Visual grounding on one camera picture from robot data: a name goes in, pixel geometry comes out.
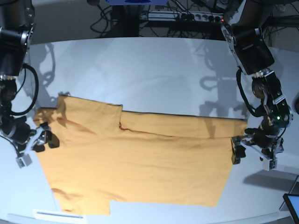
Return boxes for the black table frame post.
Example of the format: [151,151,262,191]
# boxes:
[111,5,140,37]

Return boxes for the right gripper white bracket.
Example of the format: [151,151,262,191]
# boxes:
[4,123,60,168]

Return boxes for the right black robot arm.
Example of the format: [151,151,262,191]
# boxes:
[0,0,60,168]

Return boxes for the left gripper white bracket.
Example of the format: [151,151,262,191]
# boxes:
[231,127,285,171]

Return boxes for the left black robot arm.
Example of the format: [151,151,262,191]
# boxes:
[221,0,293,171]

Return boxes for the white power strip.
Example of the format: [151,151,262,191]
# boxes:
[140,11,223,22]

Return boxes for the dark round object right edge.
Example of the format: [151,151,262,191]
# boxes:
[292,93,299,114]

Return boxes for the grey tablet stand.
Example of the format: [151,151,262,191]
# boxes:
[279,176,299,212]

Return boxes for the orange T-shirt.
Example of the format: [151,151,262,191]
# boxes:
[34,96,247,215]

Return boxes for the black tangled cables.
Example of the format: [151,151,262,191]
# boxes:
[89,4,113,38]

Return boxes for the tablet with blue screen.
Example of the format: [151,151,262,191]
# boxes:
[283,194,299,224]

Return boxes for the white flat label strip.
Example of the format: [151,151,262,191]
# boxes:
[32,209,85,218]

